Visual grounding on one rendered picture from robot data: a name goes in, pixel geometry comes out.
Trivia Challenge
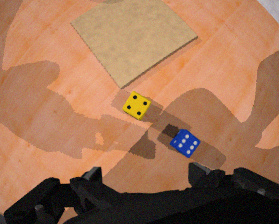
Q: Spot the yellow die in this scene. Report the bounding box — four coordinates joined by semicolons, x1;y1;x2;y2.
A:
122;91;152;120

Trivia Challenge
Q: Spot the blue die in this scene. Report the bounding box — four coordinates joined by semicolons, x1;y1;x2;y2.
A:
170;129;200;158

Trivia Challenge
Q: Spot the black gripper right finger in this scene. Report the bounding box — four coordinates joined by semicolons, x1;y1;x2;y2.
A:
185;162;279;203

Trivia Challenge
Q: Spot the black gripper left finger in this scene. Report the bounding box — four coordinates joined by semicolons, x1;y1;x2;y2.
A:
4;167;140;224

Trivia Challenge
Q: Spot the tan flat mat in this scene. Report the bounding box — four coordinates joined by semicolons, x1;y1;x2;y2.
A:
70;0;197;89

